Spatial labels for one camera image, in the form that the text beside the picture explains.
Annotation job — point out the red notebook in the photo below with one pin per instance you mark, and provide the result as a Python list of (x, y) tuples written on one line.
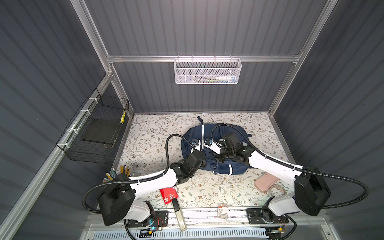
[(168, 194)]

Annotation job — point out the navy blue student backpack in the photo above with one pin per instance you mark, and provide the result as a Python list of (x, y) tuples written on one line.
[(202, 132)]

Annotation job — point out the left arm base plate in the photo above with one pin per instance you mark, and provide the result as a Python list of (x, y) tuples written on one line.
[(159, 219)]

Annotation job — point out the black silver stapler tool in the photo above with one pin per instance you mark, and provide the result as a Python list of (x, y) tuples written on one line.
[(179, 215)]

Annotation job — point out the white tube in basket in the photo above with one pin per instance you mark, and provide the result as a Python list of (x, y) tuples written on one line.
[(226, 78)]

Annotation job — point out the small clear packet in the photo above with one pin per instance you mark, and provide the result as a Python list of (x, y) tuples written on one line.
[(223, 211)]

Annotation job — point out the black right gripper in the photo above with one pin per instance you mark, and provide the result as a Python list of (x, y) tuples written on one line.
[(219, 158)]

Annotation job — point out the pink cup with pencils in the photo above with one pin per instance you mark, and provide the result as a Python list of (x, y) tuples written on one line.
[(122, 173)]

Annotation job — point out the pink pouch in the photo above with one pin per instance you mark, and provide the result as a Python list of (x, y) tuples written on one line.
[(264, 182)]

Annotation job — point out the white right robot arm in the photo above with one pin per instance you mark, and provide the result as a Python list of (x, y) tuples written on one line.
[(311, 192)]

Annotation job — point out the white wire mesh basket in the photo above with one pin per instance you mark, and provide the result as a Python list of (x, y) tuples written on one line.
[(202, 71)]

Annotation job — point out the black wire wall basket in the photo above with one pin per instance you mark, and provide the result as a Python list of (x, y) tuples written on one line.
[(97, 133)]

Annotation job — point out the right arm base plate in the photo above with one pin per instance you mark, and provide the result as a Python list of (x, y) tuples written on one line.
[(258, 216)]

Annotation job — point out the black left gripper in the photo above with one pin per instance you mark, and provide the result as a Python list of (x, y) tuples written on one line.
[(203, 163)]

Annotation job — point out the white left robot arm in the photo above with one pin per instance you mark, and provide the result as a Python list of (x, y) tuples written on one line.
[(120, 198)]

